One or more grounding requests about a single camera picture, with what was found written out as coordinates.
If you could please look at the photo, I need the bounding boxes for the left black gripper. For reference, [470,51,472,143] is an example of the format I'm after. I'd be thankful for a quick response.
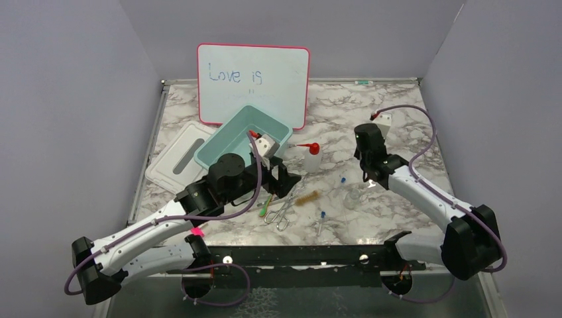
[222,156,302,205]

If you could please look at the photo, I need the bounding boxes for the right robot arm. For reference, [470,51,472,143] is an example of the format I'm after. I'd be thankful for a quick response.
[354,123,505,280]

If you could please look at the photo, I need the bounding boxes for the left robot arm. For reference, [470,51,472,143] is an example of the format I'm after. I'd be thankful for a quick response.
[64,153,302,305]

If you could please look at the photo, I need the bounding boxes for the brown test tube brush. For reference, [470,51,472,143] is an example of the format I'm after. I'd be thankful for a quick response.
[294,190,321,206]

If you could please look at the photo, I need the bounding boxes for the metal crucible tongs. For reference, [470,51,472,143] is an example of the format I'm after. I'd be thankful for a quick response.
[264,175,308,231]

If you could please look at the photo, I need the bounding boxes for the red cap wash bottle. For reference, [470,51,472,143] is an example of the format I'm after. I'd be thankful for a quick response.
[298,142,322,174]

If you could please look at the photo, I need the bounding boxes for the teal plastic bin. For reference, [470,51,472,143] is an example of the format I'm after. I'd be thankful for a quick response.
[194,105,293,170]

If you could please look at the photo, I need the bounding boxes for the pink highlighter marker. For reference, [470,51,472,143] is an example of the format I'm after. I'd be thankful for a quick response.
[190,227,205,238]

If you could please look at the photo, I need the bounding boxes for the pink framed whiteboard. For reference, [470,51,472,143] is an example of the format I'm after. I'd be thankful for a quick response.
[197,43,311,130]

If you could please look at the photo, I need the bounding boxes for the white bin lid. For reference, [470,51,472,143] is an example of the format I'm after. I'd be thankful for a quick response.
[144,121,215,193]

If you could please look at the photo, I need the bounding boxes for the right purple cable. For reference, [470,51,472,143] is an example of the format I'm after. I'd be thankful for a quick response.
[373,104,508,274]

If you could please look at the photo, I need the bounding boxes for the purple cable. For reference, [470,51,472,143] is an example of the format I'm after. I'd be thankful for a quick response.
[373,104,508,274]
[64,131,264,295]

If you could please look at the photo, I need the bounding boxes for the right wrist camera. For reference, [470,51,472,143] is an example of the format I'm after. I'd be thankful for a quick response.
[370,113,392,139]

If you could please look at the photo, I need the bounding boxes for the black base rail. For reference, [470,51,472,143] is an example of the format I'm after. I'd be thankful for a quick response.
[182,244,425,289]

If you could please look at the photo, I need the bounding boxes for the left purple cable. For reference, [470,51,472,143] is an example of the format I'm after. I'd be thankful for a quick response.
[64,131,264,295]

